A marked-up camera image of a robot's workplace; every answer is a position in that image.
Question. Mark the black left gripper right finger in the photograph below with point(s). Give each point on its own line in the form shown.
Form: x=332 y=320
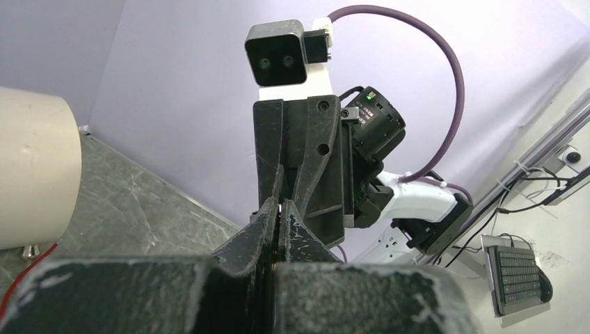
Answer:
x=320 y=294

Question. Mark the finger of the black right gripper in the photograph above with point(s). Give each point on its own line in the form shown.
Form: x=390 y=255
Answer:
x=268 y=122
x=316 y=154

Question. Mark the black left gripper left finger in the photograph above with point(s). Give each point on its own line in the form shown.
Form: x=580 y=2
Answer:
x=229 y=291

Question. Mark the red cable lock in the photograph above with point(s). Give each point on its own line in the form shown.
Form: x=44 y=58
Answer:
x=12 y=288

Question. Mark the black keyboard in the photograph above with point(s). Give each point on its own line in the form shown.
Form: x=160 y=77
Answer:
x=516 y=276

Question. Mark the cream cylindrical container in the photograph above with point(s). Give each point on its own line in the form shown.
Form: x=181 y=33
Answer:
x=41 y=164

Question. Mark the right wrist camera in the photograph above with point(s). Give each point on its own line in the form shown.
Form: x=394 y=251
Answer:
x=288 y=62

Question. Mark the aluminium frame rail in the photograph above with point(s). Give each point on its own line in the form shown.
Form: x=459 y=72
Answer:
x=559 y=135

